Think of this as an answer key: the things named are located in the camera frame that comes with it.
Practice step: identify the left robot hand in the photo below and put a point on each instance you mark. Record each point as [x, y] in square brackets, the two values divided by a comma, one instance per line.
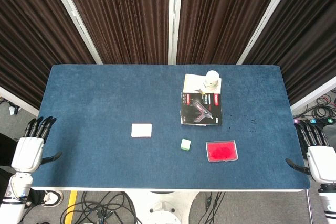
[27, 154]

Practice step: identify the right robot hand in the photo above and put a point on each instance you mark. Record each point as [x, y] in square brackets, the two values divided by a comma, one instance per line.
[323, 163]

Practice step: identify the white and pink box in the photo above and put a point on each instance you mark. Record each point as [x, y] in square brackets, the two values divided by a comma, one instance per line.
[141, 130]

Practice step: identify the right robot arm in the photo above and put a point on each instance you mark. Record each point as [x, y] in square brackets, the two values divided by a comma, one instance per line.
[329, 205]

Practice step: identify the black fabric object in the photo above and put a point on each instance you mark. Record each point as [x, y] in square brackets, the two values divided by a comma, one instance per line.
[6, 148]

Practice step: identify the power strip with lit switches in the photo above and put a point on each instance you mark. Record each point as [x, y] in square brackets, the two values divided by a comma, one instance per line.
[330, 121]

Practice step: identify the white power adapter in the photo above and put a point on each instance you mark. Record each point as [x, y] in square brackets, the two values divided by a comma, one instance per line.
[12, 110]

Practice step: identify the white sneaker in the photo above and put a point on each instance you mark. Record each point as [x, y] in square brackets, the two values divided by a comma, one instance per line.
[52, 198]

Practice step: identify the yellow floor tape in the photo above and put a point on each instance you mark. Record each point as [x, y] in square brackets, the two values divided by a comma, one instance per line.
[70, 208]

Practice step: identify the blue table cloth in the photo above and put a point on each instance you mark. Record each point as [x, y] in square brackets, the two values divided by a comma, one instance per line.
[105, 161]

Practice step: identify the red ink pad clear case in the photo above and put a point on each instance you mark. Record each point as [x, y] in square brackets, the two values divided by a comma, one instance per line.
[221, 151]

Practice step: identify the brown curtain panel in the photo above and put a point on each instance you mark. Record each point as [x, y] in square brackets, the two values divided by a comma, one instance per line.
[118, 16]
[307, 37]
[223, 16]
[31, 37]

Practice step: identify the black glue gun package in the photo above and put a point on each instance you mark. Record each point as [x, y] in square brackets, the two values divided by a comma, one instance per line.
[200, 108]

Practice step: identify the green and white cube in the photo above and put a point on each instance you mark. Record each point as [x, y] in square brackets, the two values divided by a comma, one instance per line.
[185, 144]

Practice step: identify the white booklet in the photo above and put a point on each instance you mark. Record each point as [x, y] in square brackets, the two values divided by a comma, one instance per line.
[191, 82]

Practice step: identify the white frame rail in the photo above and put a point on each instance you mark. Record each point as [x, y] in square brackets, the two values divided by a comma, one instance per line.
[18, 102]
[312, 94]

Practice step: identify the white table pedestal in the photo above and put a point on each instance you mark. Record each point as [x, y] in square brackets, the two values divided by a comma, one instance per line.
[162, 208]

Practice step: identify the white frame post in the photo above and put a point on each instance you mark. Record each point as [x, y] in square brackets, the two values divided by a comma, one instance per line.
[267, 16]
[74, 16]
[174, 16]

